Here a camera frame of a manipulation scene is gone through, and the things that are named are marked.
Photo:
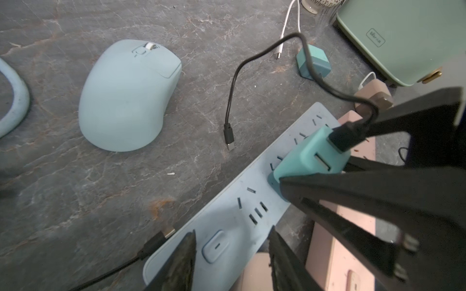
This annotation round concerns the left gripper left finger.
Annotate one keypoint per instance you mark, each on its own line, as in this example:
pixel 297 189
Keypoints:
pixel 177 274

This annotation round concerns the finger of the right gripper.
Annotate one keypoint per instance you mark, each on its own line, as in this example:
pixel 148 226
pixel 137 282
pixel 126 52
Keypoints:
pixel 435 124
pixel 427 205

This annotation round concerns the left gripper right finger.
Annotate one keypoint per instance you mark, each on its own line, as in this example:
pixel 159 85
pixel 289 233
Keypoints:
pixel 288 273

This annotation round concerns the pink power strip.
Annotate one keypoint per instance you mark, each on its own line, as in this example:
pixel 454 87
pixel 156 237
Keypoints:
pixel 330 260

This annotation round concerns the pink charger plug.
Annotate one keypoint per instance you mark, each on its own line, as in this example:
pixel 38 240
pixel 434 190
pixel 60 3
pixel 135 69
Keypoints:
pixel 378 92

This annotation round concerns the blue power strip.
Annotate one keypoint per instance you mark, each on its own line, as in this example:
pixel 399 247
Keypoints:
pixel 232 227

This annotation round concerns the teal charger cube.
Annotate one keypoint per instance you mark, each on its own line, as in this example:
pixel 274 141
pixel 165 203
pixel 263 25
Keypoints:
pixel 319 59
pixel 315 154

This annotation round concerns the pink mouse sideways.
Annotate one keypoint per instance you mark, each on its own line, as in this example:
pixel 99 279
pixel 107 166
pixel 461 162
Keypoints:
pixel 256 276

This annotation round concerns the blue mouse behind strip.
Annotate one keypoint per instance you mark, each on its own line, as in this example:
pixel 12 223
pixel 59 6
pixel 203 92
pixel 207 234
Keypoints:
pixel 124 99

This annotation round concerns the mint green toaster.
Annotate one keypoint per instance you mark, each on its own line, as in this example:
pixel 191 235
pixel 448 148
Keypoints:
pixel 405 40

